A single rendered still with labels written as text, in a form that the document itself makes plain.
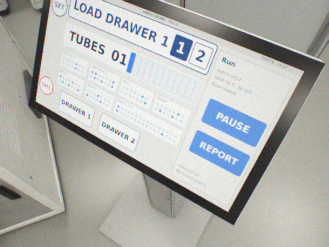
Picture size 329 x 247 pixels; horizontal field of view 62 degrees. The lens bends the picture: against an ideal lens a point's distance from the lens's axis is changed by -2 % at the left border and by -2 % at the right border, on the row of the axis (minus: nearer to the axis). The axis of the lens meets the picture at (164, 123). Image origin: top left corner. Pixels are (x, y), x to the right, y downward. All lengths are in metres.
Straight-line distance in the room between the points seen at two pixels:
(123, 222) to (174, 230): 0.26
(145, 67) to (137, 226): 1.09
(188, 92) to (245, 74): 0.10
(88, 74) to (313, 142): 1.51
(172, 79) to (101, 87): 0.15
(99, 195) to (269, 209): 0.91
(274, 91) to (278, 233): 1.21
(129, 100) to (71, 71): 0.14
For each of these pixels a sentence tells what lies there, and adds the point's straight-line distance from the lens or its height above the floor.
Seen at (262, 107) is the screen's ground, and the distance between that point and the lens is 0.45.
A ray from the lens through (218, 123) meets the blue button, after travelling 0.47.
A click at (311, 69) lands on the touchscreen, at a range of 0.44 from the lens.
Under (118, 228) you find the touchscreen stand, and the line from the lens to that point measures 1.50.
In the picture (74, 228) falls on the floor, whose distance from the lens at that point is 1.59.
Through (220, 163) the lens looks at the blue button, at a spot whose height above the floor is 1.04.
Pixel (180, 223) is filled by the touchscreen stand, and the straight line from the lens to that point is 1.47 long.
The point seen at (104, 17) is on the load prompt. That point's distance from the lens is 0.55.
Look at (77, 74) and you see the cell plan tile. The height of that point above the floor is 1.06.
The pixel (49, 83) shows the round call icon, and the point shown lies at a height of 1.02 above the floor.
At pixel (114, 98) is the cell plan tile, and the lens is 0.55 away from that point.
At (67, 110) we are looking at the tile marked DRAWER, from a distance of 0.63.
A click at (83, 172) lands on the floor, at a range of 1.66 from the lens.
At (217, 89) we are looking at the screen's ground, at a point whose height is 1.13.
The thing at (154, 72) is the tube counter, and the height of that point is 1.11.
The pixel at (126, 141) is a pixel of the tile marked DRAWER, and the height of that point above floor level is 1.00.
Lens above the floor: 1.49
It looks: 60 degrees down
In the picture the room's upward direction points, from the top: 3 degrees counter-clockwise
